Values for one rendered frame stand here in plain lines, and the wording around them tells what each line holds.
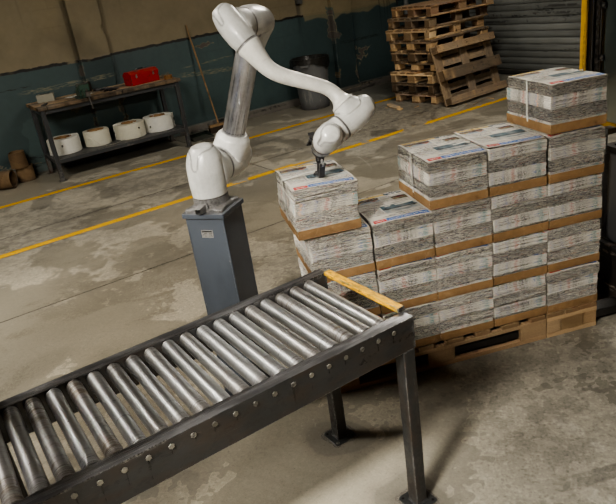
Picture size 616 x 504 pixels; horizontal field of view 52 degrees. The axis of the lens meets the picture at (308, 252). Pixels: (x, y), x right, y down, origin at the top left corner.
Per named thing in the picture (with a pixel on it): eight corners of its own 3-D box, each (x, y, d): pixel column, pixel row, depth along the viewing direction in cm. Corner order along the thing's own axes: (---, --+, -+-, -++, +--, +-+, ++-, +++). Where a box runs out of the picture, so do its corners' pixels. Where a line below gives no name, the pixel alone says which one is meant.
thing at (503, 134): (452, 133, 313) (451, 131, 313) (504, 123, 317) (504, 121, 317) (487, 149, 279) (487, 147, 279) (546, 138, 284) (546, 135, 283)
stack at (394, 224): (311, 356, 341) (289, 212, 308) (508, 306, 361) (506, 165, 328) (331, 396, 306) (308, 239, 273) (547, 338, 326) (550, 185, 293)
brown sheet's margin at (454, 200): (398, 188, 317) (398, 179, 315) (451, 176, 322) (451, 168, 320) (430, 210, 283) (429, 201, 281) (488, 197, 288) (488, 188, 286)
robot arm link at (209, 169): (184, 199, 274) (173, 150, 265) (207, 186, 288) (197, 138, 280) (216, 200, 267) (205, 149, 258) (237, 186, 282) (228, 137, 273)
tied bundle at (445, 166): (398, 189, 318) (394, 144, 308) (452, 177, 323) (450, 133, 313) (429, 211, 283) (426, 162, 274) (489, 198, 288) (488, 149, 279)
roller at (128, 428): (102, 379, 208) (98, 366, 206) (154, 452, 171) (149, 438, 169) (87, 385, 206) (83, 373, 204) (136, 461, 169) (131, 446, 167)
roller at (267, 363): (224, 326, 229) (222, 314, 227) (294, 381, 192) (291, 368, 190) (212, 332, 227) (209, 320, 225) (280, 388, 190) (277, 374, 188)
